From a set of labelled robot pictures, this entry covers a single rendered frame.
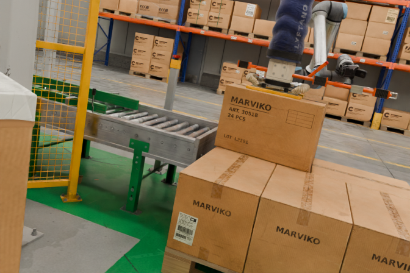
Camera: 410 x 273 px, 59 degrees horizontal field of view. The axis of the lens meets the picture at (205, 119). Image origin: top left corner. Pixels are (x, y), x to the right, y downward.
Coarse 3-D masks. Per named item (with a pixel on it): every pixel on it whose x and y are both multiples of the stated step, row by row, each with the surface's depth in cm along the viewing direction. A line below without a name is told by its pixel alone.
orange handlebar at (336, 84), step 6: (252, 66) 261; (258, 66) 259; (300, 78) 224; (306, 78) 223; (312, 78) 222; (330, 84) 219; (336, 84) 217; (342, 84) 216; (366, 90) 212; (372, 90) 211; (390, 96) 210
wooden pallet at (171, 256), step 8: (168, 248) 180; (168, 256) 181; (176, 256) 179; (184, 256) 178; (192, 256) 177; (168, 264) 181; (176, 264) 180; (184, 264) 178; (192, 264) 181; (208, 264) 174; (168, 272) 182; (176, 272) 180; (184, 272) 179; (192, 272) 184; (200, 272) 185; (232, 272) 171
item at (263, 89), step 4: (264, 84) 224; (248, 88) 224; (252, 88) 223; (256, 88) 222; (260, 88) 221; (264, 88) 222; (268, 88) 223; (284, 88) 220; (288, 88) 220; (268, 92) 220; (272, 92) 219; (276, 92) 218; (280, 92) 219; (284, 92) 219; (288, 92) 224; (288, 96) 216; (292, 96) 216; (296, 96) 215; (300, 96) 216
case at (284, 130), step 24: (240, 96) 221; (264, 96) 216; (240, 120) 223; (264, 120) 217; (288, 120) 212; (312, 120) 207; (216, 144) 231; (240, 144) 225; (264, 144) 219; (288, 144) 214; (312, 144) 208
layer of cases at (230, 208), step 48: (192, 192) 172; (240, 192) 164; (288, 192) 173; (336, 192) 186; (384, 192) 202; (192, 240) 175; (240, 240) 167; (288, 240) 160; (336, 240) 154; (384, 240) 148
